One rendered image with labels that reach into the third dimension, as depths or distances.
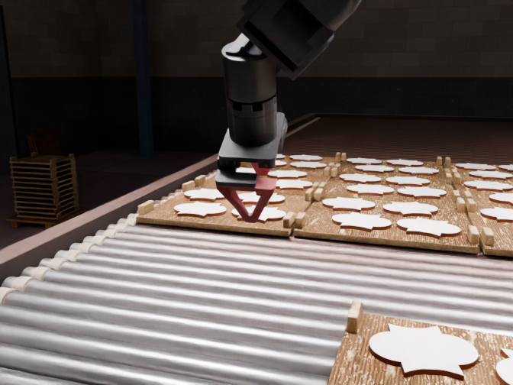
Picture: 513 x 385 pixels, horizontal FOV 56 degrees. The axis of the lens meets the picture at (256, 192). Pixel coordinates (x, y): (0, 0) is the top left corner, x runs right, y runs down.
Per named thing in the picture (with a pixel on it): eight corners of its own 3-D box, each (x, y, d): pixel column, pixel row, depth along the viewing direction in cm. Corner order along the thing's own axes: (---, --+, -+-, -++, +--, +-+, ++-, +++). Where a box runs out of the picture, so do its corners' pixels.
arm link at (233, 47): (212, 48, 49) (266, 53, 48) (235, 24, 54) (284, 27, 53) (218, 108, 53) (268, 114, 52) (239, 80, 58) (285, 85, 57)
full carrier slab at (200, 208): (288, 237, 115) (288, 219, 114) (135, 222, 127) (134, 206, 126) (314, 201, 148) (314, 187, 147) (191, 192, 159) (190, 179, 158)
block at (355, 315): (357, 334, 69) (358, 318, 68) (344, 332, 70) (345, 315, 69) (362, 315, 74) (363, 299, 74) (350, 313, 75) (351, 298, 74)
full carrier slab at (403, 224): (479, 253, 104) (481, 234, 103) (292, 236, 116) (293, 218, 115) (462, 211, 137) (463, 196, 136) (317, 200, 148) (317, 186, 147)
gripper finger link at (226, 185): (220, 232, 59) (212, 170, 53) (231, 195, 65) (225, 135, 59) (275, 237, 58) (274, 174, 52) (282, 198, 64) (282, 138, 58)
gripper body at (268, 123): (218, 169, 55) (212, 112, 51) (235, 123, 63) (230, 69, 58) (275, 173, 54) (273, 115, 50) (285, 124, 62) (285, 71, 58)
